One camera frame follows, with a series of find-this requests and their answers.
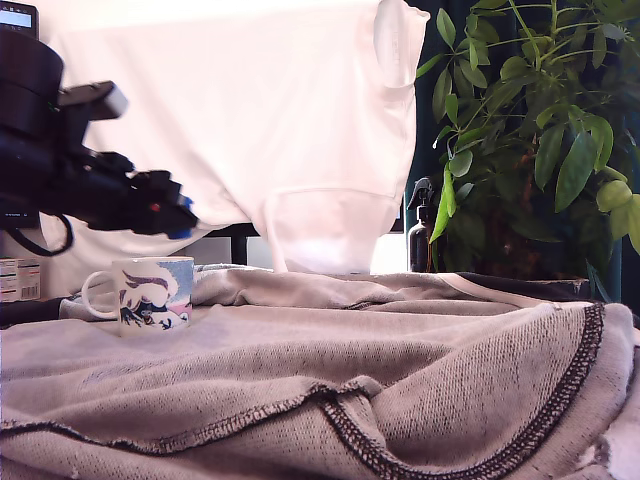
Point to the grey sweatshirt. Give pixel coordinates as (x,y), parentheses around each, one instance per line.
(300,375)

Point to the black fabric piece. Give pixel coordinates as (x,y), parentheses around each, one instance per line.
(30,310)

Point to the black computer monitor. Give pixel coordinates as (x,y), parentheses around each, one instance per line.
(17,17)

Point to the dark plant pot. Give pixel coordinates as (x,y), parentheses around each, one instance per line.
(525,250)

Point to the grey camera box with bracket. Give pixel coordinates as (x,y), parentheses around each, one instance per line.
(100,102)

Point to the green leafy houseplant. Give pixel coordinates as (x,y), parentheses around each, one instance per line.
(550,125)

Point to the white mug with blue print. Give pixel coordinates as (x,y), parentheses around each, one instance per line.
(150,295)

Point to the white hanging cloth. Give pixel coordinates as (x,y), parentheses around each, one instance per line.
(250,125)

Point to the dark spray bottle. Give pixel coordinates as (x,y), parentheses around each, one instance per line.
(420,240)

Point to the orange white medicine box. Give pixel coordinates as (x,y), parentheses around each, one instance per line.
(17,280)

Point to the black metal frame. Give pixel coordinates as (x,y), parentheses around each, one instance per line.
(240,250)

